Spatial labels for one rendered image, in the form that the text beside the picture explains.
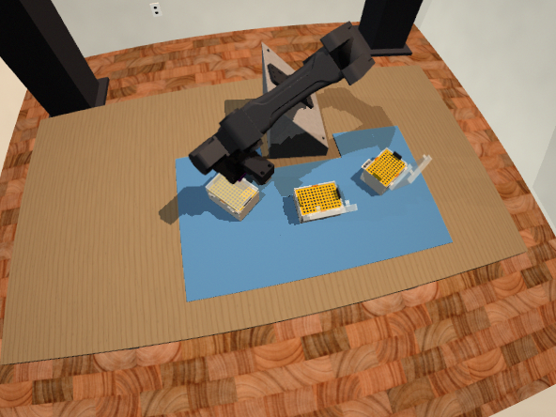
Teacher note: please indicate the blue flat mat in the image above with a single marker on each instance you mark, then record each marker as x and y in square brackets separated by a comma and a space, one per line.
[222, 255]

